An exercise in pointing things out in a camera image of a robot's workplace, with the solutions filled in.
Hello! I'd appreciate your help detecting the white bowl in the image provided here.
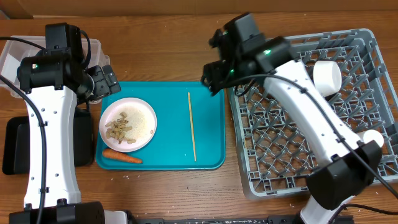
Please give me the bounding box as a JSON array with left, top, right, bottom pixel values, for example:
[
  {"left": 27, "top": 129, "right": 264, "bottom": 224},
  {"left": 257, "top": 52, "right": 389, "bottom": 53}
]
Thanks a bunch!
[{"left": 313, "top": 61, "right": 342, "bottom": 97}]

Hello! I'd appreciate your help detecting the white cup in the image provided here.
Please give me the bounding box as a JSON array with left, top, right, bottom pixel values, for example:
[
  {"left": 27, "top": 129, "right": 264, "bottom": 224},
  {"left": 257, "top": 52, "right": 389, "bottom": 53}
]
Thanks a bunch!
[{"left": 357, "top": 129, "right": 384, "bottom": 147}]

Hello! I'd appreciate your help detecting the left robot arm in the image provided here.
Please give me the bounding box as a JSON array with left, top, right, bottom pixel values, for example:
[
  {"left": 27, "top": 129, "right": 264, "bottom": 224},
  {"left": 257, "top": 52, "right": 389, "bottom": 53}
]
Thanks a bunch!
[{"left": 9, "top": 23, "right": 135, "bottom": 223}]

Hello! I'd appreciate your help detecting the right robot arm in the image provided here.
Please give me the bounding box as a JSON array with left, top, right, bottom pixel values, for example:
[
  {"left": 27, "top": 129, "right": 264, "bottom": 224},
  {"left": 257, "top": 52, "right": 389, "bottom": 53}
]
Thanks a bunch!
[{"left": 201, "top": 13, "right": 382, "bottom": 223}]

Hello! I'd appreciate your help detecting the grey dishwasher rack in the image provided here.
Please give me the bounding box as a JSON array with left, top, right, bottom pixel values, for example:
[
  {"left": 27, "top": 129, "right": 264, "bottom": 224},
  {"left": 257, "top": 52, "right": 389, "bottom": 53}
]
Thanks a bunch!
[{"left": 228, "top": 29, "right": 397, "bottom": 200}]

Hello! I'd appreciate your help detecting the pink plate with food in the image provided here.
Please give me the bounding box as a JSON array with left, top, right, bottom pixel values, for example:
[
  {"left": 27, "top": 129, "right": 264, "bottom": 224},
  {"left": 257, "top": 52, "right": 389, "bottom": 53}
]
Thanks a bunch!
[{"left": 99, "top": 98, "right": 157, "bottom": 152}]

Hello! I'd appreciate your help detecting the orange carrot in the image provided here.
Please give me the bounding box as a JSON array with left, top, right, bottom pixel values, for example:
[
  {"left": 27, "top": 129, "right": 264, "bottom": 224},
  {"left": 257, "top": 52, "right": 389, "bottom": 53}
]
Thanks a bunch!
[{"left": 102, "top": 149, "right": 142, "bottom": 164}]

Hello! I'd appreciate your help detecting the teal serving tray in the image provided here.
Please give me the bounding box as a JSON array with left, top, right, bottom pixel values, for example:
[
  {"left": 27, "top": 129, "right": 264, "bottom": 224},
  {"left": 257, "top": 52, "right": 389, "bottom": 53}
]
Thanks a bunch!
[{"left": 96, "top": 82, "right": 226, "bottom": 170}]

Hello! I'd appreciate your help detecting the clear plastic bin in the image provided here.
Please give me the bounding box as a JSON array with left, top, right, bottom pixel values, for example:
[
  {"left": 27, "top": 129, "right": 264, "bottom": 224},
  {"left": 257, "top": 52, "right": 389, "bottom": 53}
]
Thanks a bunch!
[{"left": 0, "top": 35, "right": 110, "bottom": 98}]

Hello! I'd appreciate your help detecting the black plastic tray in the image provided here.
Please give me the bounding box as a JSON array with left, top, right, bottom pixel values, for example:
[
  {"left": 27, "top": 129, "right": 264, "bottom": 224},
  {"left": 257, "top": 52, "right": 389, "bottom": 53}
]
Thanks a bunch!
[{"left": 2, "top": 108, "right": 95, "bottom": 175}]

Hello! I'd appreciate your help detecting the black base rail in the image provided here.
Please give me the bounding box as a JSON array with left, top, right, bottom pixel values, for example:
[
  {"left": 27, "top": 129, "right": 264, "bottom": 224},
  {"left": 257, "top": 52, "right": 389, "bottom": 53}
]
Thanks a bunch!
[{"left": 124, "top": 213, "right": 355, "bottom": 224}]

